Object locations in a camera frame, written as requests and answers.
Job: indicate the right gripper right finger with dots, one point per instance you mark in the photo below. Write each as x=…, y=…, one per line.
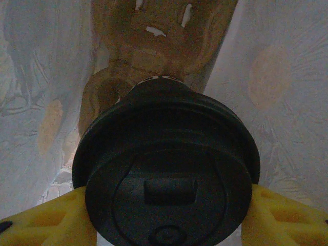
x=287, y=225

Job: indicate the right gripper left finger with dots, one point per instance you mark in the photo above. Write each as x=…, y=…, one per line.
x=46, y=225

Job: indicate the coffee cup with black lid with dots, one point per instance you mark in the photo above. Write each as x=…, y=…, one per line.
x=166, y=153

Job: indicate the brown pulp cup carrier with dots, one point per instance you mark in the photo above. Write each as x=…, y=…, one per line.
x=159, y=51

